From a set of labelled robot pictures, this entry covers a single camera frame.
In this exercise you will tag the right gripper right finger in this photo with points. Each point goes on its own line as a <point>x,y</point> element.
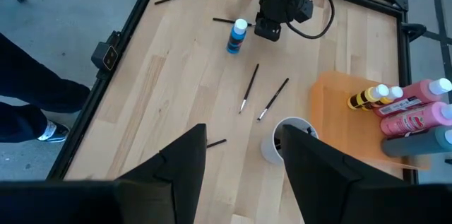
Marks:
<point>318,181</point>

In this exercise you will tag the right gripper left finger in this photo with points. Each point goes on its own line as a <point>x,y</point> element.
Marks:
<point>187,167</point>

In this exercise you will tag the orange translucent plastic bin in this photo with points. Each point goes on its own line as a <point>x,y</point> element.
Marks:
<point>335,128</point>

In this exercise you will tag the lemon yellow small paint bottle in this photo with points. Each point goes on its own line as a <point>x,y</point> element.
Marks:
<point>365,98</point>

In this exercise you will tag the dark grey large paint bottle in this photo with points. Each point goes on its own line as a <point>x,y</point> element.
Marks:
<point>413,142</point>

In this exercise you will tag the pink large paint bottle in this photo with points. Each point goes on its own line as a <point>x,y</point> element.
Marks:
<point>413,119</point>

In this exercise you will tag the orange-yellow small paint bottle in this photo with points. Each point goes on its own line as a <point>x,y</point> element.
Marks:
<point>395,92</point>

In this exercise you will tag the coral large paint bottle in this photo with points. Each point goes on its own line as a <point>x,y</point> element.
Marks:
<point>420,91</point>

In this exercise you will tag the blue small paint bottle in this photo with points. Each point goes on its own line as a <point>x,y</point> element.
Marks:
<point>236,40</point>

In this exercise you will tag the white paper cup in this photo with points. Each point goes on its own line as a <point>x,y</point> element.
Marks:
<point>270,150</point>

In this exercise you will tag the black table edge clamp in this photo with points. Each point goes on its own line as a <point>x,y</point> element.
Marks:
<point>413,30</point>

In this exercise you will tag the person's shoe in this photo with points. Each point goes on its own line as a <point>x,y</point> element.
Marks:
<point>53,133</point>

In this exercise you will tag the person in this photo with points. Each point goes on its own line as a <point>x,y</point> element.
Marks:
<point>21,75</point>

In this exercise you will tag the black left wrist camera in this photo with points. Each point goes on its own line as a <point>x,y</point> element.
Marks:
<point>267,29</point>

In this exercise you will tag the black table-level camera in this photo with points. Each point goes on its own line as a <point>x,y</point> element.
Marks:
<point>105,56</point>

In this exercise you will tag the black aluminium table frame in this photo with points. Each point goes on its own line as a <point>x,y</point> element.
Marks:
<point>138,12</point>

